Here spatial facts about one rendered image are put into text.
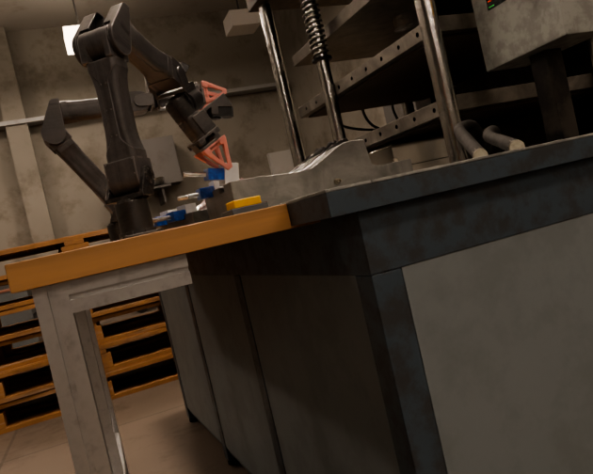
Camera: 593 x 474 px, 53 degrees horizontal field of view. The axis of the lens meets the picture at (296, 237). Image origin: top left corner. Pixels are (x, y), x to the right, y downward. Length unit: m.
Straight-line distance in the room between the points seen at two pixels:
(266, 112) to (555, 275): 9.48
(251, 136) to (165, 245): 9.34
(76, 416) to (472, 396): 0.56
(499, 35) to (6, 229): 8.56
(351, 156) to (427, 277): 0.70
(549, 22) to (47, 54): 9.00
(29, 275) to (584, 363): 0.85
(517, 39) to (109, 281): 1.32
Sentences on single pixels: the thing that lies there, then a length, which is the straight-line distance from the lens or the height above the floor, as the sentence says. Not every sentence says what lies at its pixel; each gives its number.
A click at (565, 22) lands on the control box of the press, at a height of 1.10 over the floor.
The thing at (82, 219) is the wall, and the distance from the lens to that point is 9.65.
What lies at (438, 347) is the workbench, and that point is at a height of 0.55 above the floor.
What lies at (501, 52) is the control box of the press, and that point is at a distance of 1.86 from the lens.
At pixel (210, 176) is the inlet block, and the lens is 1.44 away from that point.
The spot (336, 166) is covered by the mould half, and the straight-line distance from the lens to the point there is 1.49.
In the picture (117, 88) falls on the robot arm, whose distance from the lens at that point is 1.20.
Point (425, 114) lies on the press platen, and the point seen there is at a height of 1.02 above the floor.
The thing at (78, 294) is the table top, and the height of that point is 0.74.
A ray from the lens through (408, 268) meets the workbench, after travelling 0.86.
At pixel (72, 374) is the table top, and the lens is 0.90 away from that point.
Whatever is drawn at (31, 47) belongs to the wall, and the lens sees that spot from 10.22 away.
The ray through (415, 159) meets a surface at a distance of 2.27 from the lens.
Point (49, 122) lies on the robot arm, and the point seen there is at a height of 1.17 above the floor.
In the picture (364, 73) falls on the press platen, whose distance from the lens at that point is 2.35.
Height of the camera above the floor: 0.77
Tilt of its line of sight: 2 degrees down
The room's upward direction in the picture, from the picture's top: 13 degrees counter-clockwise
